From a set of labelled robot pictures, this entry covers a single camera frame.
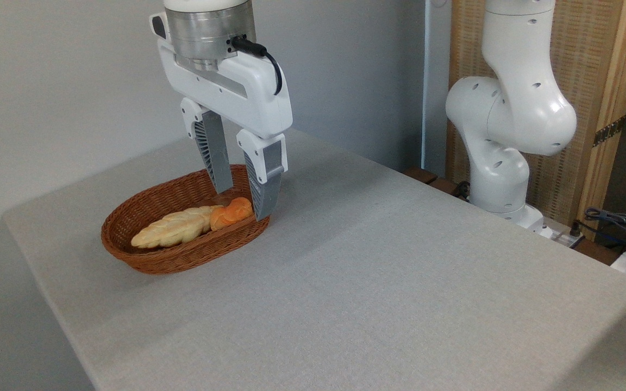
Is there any long braided bread loaf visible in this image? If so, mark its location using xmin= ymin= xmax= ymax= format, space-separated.
xmin=131 ymin=205 xmax=224 ymax=249

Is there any brass screen hinge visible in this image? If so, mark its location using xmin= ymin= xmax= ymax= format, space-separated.
xmin=593 ymin=116 xmax=626 ymax=148

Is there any brown wicker basket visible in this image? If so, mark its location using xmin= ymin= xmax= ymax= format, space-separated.
xmin=101 ymin=164 xmax=271 ymax=275

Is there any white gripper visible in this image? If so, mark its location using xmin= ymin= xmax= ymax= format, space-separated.
xmin=149 ymin=12 xmax=294 ymax=221

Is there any small orange croissant bread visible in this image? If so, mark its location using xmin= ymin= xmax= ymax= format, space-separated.
xmin=210 ymin=197 xmax=254 ymax=232

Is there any white vertical wall conduit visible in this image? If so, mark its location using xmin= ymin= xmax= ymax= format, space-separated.
xmin=421 ymin=0 xmax=434 ymax=170

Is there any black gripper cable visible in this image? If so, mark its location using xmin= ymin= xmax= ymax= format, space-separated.
xmin=230 ymin=35 xmax=283 ymax=96

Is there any black cables and clamp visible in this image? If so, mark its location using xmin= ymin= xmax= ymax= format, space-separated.
xmin=584 ymin=207 xmax=626 ymax=257

